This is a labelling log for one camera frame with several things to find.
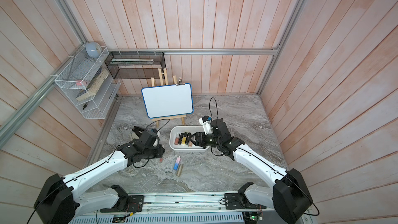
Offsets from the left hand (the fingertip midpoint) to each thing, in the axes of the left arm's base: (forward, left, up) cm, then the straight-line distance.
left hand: (162, 153), depth 83 cm
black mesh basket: (+56, +24, +18) cm, 63 cm away
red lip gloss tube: (+12, -6, -5) cm, 14 cm away
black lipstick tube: (+12, -8, -5) cm, 16 cm away
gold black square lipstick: (+12, -11, -5) cm, 17 cm away
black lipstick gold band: (+13, -13, -5) cm, 19 cm away
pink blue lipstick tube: (-3, -8, -6) cm, 10 cm away
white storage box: (+5, -11, -5) cm, 13 cm away
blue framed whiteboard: (+28, -1, +13) cm, 30 cm away
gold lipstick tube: (-7, -9, -6) cm, 13 cm away
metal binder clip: (+35, -9, +23) cm, 42 cm away
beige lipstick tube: (+8, -15, -5) cm, 18 cm away
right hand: (+5, -16, +10) cm, 19 cm away
